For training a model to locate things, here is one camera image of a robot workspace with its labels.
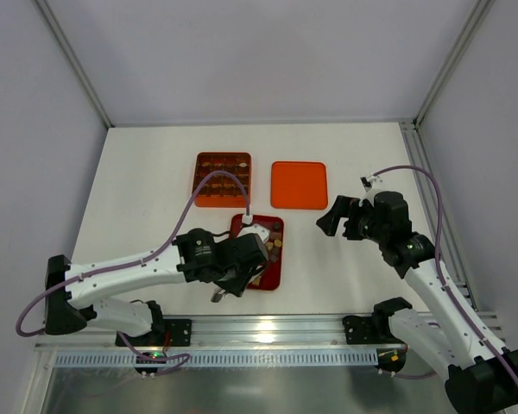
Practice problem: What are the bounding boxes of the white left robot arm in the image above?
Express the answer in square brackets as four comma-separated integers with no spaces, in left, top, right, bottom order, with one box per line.
[44,225,269,338]

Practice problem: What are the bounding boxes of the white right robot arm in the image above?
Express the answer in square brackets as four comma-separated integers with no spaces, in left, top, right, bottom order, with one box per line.
[316,191,518,413]

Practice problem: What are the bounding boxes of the orange chocolate tin box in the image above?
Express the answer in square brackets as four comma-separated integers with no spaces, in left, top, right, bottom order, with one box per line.
[192,152,252,208]

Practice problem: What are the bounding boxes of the red tray with gold rim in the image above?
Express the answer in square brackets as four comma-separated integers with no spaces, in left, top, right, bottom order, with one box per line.
[248,215,285,292]

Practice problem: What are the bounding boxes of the orange tin lid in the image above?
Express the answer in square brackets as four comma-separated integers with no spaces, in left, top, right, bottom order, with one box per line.
[270,161,328,210]

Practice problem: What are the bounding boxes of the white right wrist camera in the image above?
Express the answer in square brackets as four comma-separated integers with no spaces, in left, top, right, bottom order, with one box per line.
[361,175,386,205]

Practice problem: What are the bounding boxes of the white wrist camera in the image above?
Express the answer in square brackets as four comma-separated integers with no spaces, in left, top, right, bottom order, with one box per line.
[361,175,386,205]
[237,223,270,243]

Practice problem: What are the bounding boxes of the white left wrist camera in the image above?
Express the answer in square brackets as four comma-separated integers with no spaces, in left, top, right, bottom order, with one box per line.
[237,223,270,243]

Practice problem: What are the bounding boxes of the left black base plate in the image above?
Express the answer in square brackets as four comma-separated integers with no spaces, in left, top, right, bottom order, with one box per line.
[126,318,193,348]

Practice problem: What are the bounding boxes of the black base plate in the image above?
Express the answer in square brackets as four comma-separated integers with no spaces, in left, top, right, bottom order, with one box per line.
[126,318,193,348]
[342,315,402,345]

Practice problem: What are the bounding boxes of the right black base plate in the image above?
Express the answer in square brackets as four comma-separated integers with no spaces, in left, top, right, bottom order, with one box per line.
[342,315,402,345]

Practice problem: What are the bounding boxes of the aluminium front rail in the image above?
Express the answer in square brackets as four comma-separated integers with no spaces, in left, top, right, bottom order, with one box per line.
[34,312,509,353]

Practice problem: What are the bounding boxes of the perforated cable duct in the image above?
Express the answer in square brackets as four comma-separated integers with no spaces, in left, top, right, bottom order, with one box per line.
[54,348,378,368]

